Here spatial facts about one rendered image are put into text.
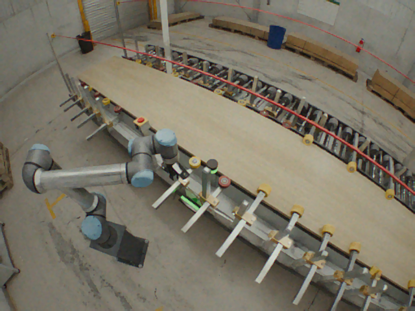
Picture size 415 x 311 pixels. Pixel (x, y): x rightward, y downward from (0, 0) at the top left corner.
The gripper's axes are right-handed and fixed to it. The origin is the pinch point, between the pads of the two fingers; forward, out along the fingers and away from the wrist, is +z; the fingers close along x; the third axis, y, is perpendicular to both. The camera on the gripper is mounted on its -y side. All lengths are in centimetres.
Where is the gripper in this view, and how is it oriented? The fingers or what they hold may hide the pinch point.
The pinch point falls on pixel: (177, 179)
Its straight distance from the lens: 111.4
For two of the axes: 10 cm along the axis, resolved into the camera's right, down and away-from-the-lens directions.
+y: -7.9, -5.0, 3.6
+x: -6.1, 6.2, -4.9
